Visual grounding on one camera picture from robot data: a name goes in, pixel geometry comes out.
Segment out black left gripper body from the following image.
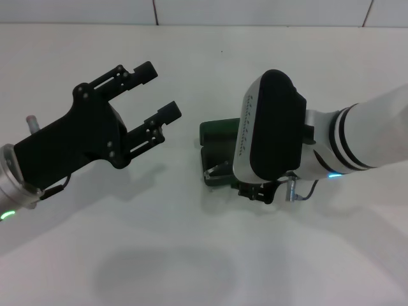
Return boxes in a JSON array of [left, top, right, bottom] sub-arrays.
[[14, 83, 131, 191]]

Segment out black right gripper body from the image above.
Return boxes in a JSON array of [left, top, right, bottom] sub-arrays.
[[254, 183, 279, 205]]

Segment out clear white glasses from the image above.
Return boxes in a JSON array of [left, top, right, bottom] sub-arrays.
[[203, 161, 232, 178]]

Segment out green glasses case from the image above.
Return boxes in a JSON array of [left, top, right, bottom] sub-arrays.
[[199, 117, 243, 189]]

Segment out right gripper silver connector plug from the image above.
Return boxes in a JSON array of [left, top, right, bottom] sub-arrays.
[[284, 178, 297, 202]]

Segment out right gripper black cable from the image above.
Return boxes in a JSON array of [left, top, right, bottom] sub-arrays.
[[295, 179, 319, 201]]

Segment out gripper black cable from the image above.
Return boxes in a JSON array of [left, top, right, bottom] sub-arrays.
[[40, 174, 71, 201], [295, 179, 319, 201]]

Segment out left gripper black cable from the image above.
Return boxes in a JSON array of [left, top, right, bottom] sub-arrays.
[[40, 174, 71, 201]]

